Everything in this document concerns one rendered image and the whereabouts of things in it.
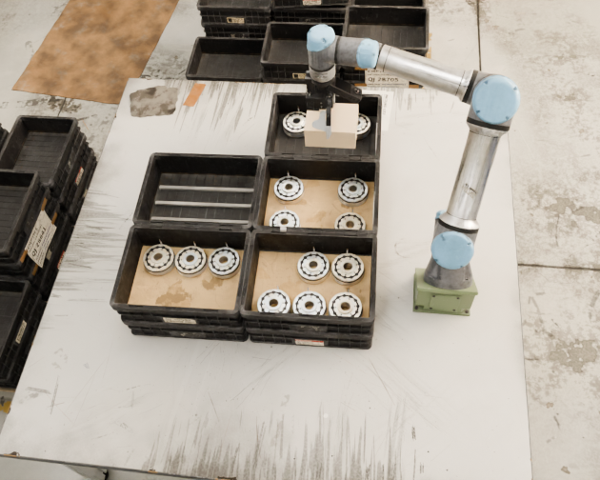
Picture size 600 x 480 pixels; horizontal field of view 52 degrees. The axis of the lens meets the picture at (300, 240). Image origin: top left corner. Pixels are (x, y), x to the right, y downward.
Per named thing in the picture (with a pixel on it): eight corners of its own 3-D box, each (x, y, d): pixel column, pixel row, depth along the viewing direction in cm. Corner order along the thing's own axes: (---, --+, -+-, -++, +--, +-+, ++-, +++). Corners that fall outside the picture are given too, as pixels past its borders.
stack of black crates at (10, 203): (20, 224, 302) (-28, 167, 264) (78, 228, 299) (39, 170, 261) (-11, 298, 282) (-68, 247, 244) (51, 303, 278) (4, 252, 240)
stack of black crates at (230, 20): (284, 23, 366) (278, -29, 337) (276, 59, 351) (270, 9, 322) (217, 21, 371) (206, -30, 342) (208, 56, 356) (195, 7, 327)
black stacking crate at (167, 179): (266, 176, 224) (263, 156, 214) (255, 247, 208) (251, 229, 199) (160, 173, 228) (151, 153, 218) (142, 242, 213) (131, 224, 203)
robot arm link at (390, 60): (519, 79, 179) (359, 28, 185) (523, 81, 169) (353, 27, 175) (504, 117, 183) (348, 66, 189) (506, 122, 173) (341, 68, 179)
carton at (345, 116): (357, 120, 204) (358, 104, 197) (355, 149, 197) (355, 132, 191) (310, 118, 205) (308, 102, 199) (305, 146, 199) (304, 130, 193)
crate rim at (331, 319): (377, 238, 196) (377, 234, 194) (374, 326, 181) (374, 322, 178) (252, 232, 200) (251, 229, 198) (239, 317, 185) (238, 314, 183)
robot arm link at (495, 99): (467, 261, 187) (522, 78, 169) (468, 278, 173) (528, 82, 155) (428, 250, 189) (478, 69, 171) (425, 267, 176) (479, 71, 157)
